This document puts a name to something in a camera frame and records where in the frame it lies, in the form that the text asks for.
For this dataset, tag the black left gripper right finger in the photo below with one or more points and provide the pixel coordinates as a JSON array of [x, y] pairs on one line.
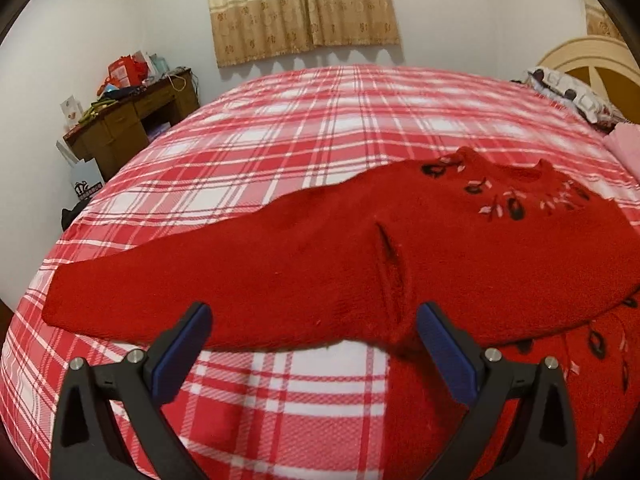
[[541, 442]]

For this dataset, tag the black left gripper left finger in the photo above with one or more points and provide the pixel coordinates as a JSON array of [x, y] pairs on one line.
[[87, 442]]

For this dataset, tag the red white plaid bed cover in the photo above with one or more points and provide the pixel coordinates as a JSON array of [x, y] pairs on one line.
[[315, 414]]

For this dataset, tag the white card on desk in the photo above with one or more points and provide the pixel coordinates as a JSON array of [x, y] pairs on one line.
[[72, 111]]

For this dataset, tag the black bag on floor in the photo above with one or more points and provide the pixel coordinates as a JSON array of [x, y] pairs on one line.
[[68, 216]]

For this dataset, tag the white paper bag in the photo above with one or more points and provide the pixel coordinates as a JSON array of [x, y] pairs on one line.
[[85, 175]]

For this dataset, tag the cream wooden headboard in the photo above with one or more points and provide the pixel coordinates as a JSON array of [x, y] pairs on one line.
[[606, 64]]

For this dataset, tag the red gift box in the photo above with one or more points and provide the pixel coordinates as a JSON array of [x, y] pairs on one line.
[[125, 72]]

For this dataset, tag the beige curtain by headboard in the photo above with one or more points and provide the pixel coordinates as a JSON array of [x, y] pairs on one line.
[[598, 22]]

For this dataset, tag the grey white patterned pillow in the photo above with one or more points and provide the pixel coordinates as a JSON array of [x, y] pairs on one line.
[[576, 95]]

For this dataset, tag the dark wooden desk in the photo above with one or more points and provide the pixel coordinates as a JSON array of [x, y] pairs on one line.
[[121, 130]]

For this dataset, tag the red knitted sweater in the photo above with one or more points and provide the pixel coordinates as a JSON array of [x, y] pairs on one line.
[[527, 260]]

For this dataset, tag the pink floral pillow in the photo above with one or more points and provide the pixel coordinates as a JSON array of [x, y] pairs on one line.
[[624, 143]]

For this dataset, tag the beige curtain on window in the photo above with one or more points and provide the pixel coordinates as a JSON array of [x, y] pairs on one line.
[[251, 30]]

